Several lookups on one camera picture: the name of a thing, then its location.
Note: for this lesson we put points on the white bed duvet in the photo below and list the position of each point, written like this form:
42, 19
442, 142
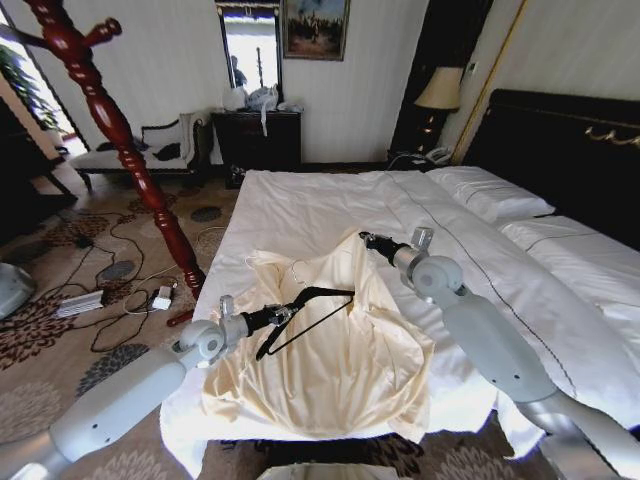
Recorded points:
310, 210

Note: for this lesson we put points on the silver power supply box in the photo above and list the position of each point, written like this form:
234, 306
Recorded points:
80, 303

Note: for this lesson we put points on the dark wooden cabinet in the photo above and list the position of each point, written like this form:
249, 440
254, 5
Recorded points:
20, 190

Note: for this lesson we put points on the wall switch panel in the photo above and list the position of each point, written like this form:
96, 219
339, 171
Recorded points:
472, 68

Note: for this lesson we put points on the table lamp with beige shade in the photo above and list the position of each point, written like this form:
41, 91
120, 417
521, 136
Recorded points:
440, 87

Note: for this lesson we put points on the white upholstered chaise bench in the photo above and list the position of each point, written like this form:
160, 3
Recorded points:
150, 155

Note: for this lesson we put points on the framed painting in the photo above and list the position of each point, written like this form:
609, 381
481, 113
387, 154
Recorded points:
315, 27

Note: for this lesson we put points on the white desk telephone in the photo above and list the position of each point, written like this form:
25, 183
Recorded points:
440, 155

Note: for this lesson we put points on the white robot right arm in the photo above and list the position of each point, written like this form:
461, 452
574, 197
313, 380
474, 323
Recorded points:
492, 340

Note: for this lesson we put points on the dark wooden dresser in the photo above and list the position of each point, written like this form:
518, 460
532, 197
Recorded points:
250, 142

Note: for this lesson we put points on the dark wooden headboard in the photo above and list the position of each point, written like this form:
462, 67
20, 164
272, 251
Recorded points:
545, 150

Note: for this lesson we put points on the red wooden coat stand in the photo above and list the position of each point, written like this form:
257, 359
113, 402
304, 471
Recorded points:
102, 107

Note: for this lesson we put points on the green plant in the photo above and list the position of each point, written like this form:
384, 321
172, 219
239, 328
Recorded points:
20, 75

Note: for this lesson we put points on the person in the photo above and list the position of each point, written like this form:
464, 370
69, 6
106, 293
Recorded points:
239, 74

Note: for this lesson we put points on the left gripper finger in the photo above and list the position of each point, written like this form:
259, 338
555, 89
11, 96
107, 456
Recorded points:
281, 320
286, 310

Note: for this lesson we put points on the black clothes hanger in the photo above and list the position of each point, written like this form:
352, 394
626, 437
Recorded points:
310, 295

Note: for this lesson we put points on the white pillow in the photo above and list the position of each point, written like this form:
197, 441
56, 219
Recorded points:
590, 260
492, 192

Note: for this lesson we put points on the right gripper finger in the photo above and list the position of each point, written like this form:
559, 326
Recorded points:
366, 235
370, 244

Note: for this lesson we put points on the dark cloth on bench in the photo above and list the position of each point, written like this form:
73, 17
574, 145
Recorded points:
169, 151

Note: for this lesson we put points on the gold wall trim strip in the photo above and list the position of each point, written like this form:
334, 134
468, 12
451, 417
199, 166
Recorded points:
492, 70

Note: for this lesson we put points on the white power adapter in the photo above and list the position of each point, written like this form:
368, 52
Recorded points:
162, 298

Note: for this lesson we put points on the grey rounded device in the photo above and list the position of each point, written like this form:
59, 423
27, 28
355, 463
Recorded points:
12, 290

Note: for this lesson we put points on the wall mirror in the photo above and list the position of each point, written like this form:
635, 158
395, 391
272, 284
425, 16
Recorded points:
250, 45

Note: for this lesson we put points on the cream yellow garment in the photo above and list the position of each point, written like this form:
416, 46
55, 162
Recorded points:
330, 380

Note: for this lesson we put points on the white robot front shell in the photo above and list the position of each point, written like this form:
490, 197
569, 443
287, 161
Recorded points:
315, 472

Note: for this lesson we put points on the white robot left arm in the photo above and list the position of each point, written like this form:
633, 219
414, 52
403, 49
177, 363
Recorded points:
125, 395

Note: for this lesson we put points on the dark nightstand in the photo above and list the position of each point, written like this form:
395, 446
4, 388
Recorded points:
405, 161

